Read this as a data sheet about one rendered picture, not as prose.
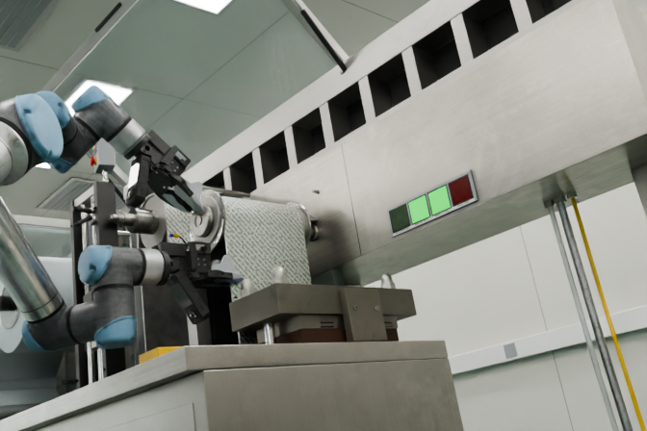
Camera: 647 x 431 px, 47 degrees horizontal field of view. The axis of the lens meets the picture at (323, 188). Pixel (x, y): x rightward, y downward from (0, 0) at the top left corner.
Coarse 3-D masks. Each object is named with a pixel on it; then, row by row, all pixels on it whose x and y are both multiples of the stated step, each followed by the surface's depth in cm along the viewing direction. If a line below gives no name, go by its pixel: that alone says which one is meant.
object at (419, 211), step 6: (420, 198) 165; (414, 204) 166; (420, 204) 165; (426, 204) 164; (414, 210) 166; (420, 210) 165; (426, 210) 164; (414, 216) 166; (420, 216) 165; (426, 216) 164; (414, 222) 166
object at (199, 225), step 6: (204, 210) 167; (210, 210) 168; (192, 216) 171; (198, 216) 169; (204, 216) 167; (210, 216) 167; (192, 222) 171; (198, 222) 169; (204, 222) 167; (210, 222) 167; (192, 228) 170; (198, 228) 168; (204, 228) 166; (210, 228) 167; (198, 234) 168; (204, 234) 167
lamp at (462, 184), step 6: (456, 180) 158; (462, 180) 157; (450, 186) 160; (456, 186) 158; (462, 186) 157; (468, 186) 156; (456, 192) 158; (462, 192) 157; (468, 192) 156; (456, 198) 158; (462, 198) 157; (468, 198) 156
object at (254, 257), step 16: (240, 240) 167; (256, 240) 170; (272, 240) 173; (288, 240) 177; (304, 240) 180; (240, 256) 165; (256, 256) 168; (272, 256) 171; (288, 256) 175; (304, 256) 178; (240, 272) 163; (256, 272) 166; (288, 272) 173; (304, 272) 176; (240, 288) 162; (256, 288) 165
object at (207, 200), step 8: (200, 200) 172; (208, 200) 170; (216, 208) 167; (216, 216) 166; (216, 224) 166; (304, 224) 183; (192, 232) 173; (216, 232) 166; (304, 232) 183; (200, 240) 170; (208, 240) 168; (224, 240) 169
